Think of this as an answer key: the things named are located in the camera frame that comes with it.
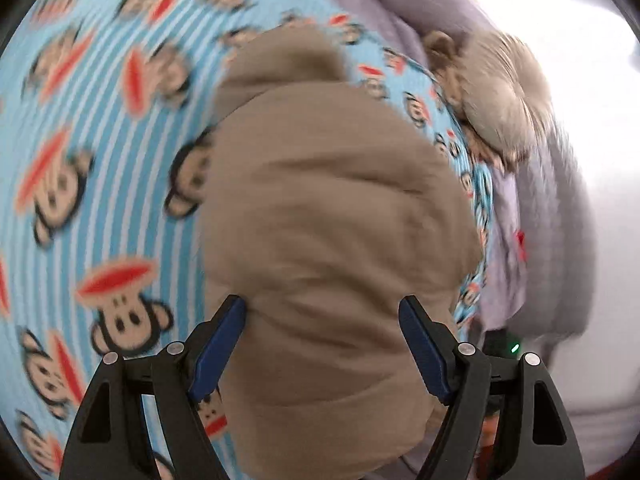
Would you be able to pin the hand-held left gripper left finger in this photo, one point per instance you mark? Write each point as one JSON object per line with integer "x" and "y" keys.
{"x": 220, "y": 350}

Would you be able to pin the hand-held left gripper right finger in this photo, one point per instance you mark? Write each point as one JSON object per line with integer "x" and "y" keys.
{"x": 425, "y": 355}

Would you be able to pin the tan puffer jacket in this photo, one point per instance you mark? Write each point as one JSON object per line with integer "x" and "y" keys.
{"x": 325, "y": 210}

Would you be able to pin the brown furry cloth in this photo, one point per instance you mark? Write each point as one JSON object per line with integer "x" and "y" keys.
{"x": 500, "y": 90}

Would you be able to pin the blue striped monkey print sheet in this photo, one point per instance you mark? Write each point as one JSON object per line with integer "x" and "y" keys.
{"x": 100, "y": 110}

